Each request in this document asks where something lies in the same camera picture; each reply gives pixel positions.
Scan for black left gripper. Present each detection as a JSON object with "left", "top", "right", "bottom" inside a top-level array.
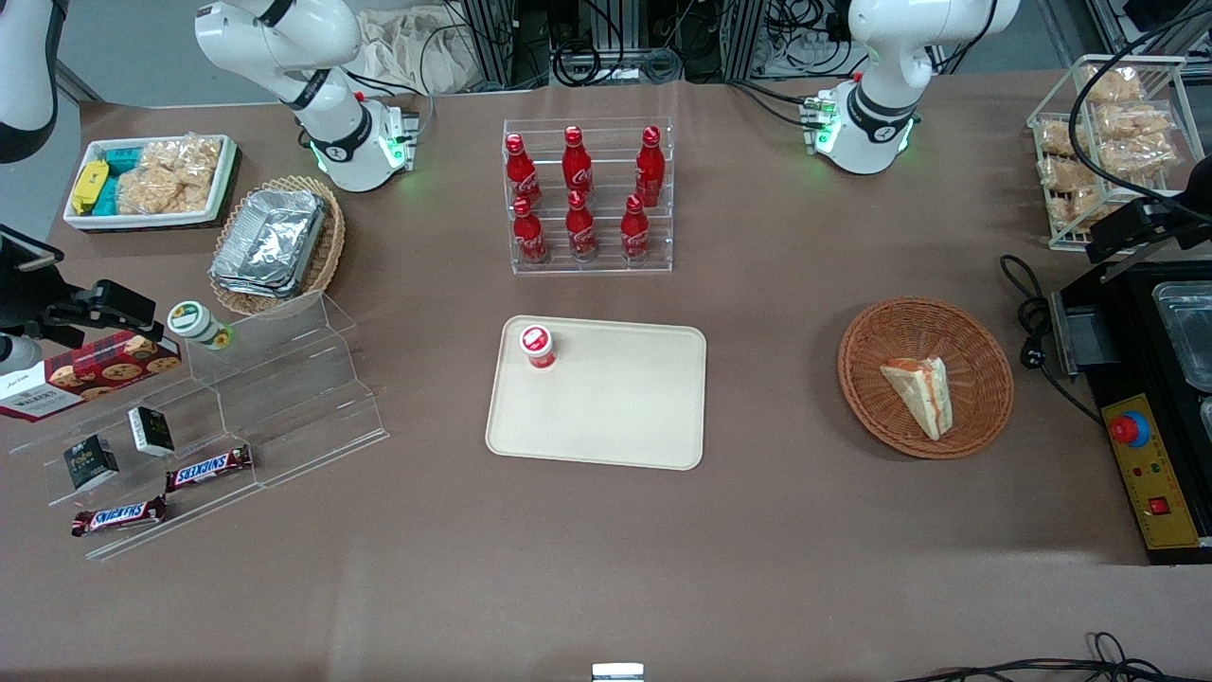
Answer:
[{"left": 1085, "top": 155, "right": 1212, "bottom": 265}]

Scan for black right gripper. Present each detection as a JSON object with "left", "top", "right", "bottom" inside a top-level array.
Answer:
[{"left": 0, "top": 275, "right": 158, "bottom": 348}]

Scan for aluminium foil tray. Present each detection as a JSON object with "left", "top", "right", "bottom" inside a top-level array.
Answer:
[
  {"left": 210, "top": 188, "right": 329, "bottom": 290},
  {"left": 212, "top": 273, "right": 309, "bottom": 301}
]

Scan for oval wicker basket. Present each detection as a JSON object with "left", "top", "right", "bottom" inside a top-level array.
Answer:
[{"left": 208, "top": 175, "right": 347, "bottom": 318}]

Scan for triangular wrapped sandwich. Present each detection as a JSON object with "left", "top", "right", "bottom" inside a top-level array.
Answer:
[{"left": 879, "top": 355, "right": 952, "bottom": 442}]

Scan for round brown wicker basket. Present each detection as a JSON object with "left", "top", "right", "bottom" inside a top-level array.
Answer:
[{"left": 837, "top": 296, "right": 1016, "bottom": 461}]

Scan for beige plastic tray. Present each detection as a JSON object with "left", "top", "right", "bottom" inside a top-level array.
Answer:
[{"left": 485, "top": 315, "right": 709, "bottom": 472}]

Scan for green white yogurt bottle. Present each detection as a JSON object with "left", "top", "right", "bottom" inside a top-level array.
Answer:
[{"left": 167, "top": 300, "right": 234, "bottom": 352}]

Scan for clear bag of fried snacks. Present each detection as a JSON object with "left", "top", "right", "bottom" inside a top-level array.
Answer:
[
  {"left": 1098, "top": 140, "right": 1183, "bottom": 181},
  {"left": 1037, "top": 116, "right": 1085, "bottom": 158},
  {"left": 1084, "top": 64, "right": 1147, "bottom": 105},
  {"left": 1094, "top": 102, "right": 1175, "bottom": 143},
  {"left": 1040, "top": 156, "right": 1099, "bottom": 224}
]

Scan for red tartan cookie box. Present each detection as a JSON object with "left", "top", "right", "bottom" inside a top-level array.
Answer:
[{"left": 0, "top": 331, "right": 183, "bottom": 423}]

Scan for black machine with yellow panel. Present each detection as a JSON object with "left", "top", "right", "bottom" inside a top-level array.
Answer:
[{"left": 1050, "top": 260, "right": 1212, "bottom": 566}]

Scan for white rectangular plastic bin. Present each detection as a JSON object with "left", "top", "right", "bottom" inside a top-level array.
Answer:
[{"left": 63, "top": 135, "right": 239, "bottom": 232}]

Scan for clear bag of crackers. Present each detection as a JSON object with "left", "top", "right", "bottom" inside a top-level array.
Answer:
[
  {"left": 142, "top": 137, "right": 223, "bottom": 186},
  {"left": 117, "top": 170, "right": 211, "bottom": 216}
]

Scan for steel pan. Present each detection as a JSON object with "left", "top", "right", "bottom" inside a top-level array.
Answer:
[{"left": 1150, "top": 280, "right": 1212, "bottom": 395}]

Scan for yellow snack pack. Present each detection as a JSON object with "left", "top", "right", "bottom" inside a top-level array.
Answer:
[{"left": 71, "top": 160, "right": 111, "bottom": 215}]

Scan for small black carton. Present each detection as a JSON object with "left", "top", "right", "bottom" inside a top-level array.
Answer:
[
  {"left": 127, "top": 405, "right": 177, "bottom": 458},
  {"left": 63, "top": 434, "right": 120, "bottom": 493}
]

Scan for Snickers bar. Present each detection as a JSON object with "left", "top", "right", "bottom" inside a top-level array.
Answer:
[
  {"left": 165, "top": 444, "right": 255, "bottom": 494},
  {"left": 71, "top": 494, "right": 169, "bottom": 539}
]

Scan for clear acrylic stepped stand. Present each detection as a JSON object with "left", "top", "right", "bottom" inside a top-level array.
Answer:
[{"left": 8, "top": 288, "right": 390, "bottom": 562}]

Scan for beige cloth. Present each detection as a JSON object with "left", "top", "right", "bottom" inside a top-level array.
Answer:
[{"left": 354, "top": 8, "right": 472, "bottom": 97}]

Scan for red cola bottle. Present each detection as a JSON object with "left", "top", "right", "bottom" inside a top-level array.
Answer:
[
  {"left": 562, "top": 125, "right": 594, "bottom": 196},
  {"left": 512, "top": 196, "right": 549, "bottom": 265},
  {"left": 634, "top": 125, "right": 665, "bottom": 207},
  {"left": 620, "top": 193, "right": 651, "bottom": 262},
  {"left": 505, "top": 134, "right": 544, "bottom": 207},
  {"left": 565, "top": 189, "right": 598, "bottom": 262}
]

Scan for red white yogurt bottle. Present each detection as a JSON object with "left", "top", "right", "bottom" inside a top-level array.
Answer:
[{"left": 518, "top": 323, "right": 559, "bottom": 371}]

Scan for clear acrylic bottle rack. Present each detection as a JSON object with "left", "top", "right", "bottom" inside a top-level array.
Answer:
[{"left": 502, "top": 117, "right": 676, "bottom": 277}]

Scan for white wire rack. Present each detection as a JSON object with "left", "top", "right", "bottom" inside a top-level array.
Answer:
[{"left": 1026, "top": 54, "right": 1209, "bottom": 253}]

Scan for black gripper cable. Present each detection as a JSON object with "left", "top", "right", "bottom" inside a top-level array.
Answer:
[{"left": 1068, "top": 8, "right": 1212, "bottom": 202}]

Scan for black power cable with plug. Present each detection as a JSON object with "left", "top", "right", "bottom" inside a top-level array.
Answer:
[{"left": 1000, "top": 253, "right": 1105, "bottom": 424}]

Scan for black arm base cable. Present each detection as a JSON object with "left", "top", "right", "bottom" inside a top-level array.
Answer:
[{"left": 727, "top": 76, "right": 827, "bottom": 130}]

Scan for aluminium frame profile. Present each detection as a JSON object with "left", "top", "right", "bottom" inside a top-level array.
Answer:
[
  {"left": 727, "top": 0, "right": 770, "bottom": 79},
  {"left": 456, "top": 0, "right": 533, "bottom": 92}
]

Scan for coiled black cables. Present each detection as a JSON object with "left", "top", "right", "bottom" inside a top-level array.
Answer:
[{"left": 551, "top": 36, "right": 685, "bottom": 88}]

